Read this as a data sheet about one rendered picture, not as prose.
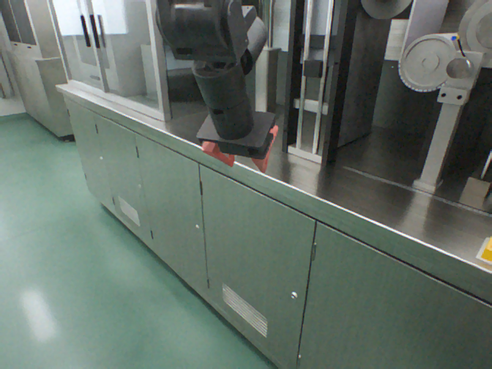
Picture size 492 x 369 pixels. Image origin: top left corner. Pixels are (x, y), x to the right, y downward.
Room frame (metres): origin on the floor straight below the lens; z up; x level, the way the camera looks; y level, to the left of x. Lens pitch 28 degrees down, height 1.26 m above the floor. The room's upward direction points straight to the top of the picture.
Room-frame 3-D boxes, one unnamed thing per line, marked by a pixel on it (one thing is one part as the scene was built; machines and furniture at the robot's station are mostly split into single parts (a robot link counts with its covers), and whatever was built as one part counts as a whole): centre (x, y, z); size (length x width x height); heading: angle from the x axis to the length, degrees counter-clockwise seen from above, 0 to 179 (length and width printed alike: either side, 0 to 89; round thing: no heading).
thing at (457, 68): (0.65, -0.43, 1.18); 0.04 x 0.02 x 0.04; 44
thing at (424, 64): (0.85, -0.52, 1.17); 0.26 x 0.12 x 0.12; 134
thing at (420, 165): (0.82, -0.60, 1.00); 0.33 x 0.07 x 0.20; 134
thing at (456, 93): (0.67, -0.46, 1.05); 0.06 x 0.05 x 0.31; 134
